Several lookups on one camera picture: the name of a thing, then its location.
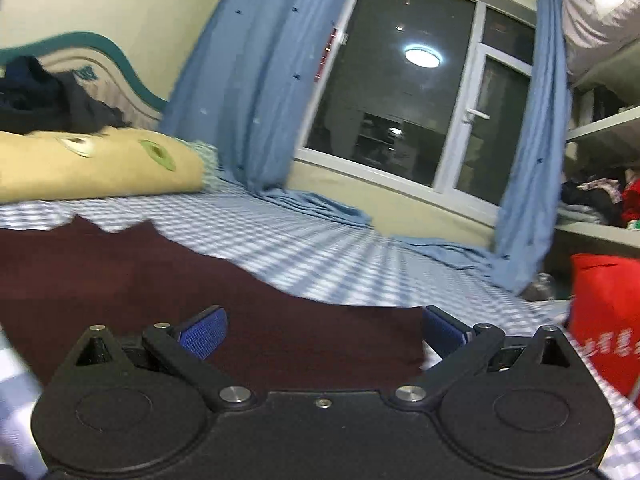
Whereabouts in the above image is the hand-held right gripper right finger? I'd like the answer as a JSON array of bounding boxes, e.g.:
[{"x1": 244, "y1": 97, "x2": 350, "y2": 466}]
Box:
[{"x1": 387, "y1": 305, "x2": 576, "y2": 411}]

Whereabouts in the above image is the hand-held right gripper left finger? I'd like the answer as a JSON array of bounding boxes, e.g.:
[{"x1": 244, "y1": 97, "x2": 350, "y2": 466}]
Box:
[{"x1": 65, "y1": 305, "x2": 258, "y2": 411}]

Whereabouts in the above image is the maroon printed sweatshirt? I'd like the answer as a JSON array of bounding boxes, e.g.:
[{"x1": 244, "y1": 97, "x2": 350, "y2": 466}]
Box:
[{"x1": 0, "y1": 214, "x2": 426, "y2": 396}]

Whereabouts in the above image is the pile of folded clothes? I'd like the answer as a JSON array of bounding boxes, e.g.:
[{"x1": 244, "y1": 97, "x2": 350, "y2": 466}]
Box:
[{"x1": 557, "y1": 177, "x2": 626, "y2": 226}]

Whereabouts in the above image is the pile of dark clothes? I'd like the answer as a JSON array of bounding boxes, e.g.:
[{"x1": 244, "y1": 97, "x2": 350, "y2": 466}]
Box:
[{"x1": 0, "y1": 56, "x2": 128, "y2": 135}]

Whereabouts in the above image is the clear plastic bottle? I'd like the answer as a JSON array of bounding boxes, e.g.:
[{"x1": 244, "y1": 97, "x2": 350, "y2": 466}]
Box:
[{"x1": 522, "y1": 272, "x2": 556, "y2": 302}]

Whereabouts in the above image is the blue checked bed sheet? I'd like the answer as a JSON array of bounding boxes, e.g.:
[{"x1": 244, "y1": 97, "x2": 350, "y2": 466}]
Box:
[{"x1": 0, "y1": 180, "x2": 640, "y2": 480}]

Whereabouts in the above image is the red fabric bag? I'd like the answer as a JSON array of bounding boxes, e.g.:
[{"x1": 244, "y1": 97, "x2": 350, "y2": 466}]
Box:
[{"x1": 567, "y1": 254, "x2": 640, "y2": 401}]

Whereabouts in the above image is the yellow avocado pillow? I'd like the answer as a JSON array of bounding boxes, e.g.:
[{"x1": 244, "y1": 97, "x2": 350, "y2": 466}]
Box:
[{"x1": 0, "y1": 126, "x2": 221, "y2": 203}]

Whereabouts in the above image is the blue star print curtain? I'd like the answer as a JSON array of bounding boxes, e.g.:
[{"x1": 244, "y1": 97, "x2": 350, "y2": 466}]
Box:
[
  {"x1": 395, "y1": 0, "x2": 571, "y2": 293},
  {"x1": 160, "y1": 0, "x2": 373, "y2": 226}
]

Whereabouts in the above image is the white framed window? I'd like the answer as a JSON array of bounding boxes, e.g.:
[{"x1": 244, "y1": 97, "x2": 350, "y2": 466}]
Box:
[{"x1": 290, "y1": 0, "x2": 543, "y2": 221}]

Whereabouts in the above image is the red clothing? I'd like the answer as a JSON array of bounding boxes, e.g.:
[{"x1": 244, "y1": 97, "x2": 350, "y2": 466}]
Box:
[{"x1": 620, "y1": 170, "x2": 640, "y2": 228}]

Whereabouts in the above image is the cream and teal headboard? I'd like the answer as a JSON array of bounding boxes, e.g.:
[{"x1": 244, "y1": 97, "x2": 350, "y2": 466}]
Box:
[{"x1": 0, "y1": 31, "x2": 171, "y2": 133}]

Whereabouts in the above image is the white shelf unit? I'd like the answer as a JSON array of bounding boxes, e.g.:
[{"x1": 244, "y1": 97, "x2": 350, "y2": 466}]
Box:
[{"x1": 555, "y1": 50, "x2": 640, "y2": 271}]

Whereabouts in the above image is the white bedding bundle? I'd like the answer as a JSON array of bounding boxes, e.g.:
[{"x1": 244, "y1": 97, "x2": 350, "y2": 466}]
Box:
[{"x1": 561, "y1": 0, "x2": 640, "y2": 81}]

